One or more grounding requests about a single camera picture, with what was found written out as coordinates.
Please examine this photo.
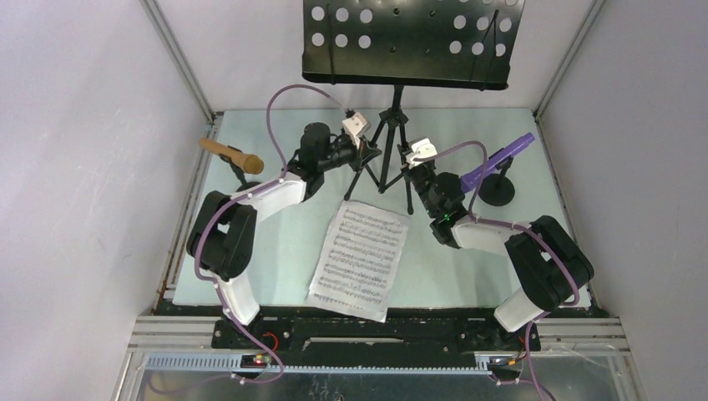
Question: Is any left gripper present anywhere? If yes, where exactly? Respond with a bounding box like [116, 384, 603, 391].
[317, 135, 381, 173]

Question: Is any sheet music page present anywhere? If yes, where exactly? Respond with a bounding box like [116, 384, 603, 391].
[306, 201, 411, 322]

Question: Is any black music stand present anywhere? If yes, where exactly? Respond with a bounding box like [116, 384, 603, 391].
[301, 0, 525, 194]

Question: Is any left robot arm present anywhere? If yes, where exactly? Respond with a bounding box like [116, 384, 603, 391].
[186, 117, 381, 348]

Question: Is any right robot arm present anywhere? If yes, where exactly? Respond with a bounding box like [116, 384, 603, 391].
[402, 138, 594, 349]

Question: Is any purple microphone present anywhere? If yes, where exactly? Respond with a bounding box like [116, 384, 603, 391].
[460, 132, 535, 194]

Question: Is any black right microphone stand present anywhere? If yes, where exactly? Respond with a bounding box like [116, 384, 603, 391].
[478, 157, 515, 207]

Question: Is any black microphone stand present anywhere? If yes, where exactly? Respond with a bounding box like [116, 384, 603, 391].
[478, 157, 515, 207]
[219, 155, 261, 192]

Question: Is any gold microphone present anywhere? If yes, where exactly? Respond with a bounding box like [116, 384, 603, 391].
[199, 138, 265, 175]

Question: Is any black left microphone stand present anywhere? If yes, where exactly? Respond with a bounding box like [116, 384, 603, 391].
[219, 155, 261, 192]

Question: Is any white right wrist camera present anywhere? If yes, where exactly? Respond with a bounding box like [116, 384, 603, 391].
[404, 137, 437, 169]

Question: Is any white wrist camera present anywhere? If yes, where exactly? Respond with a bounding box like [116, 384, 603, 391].
[404, 137, 437, 169]
[341, 109, 371, 148]

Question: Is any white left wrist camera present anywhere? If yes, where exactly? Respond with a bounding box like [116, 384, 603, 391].
[341, 109, 371, 148]

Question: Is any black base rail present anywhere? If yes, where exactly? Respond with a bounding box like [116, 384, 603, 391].
[211, 307, 541, 370]

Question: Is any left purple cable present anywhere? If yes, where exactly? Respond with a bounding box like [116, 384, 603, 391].
[192, 84, 350, 386]

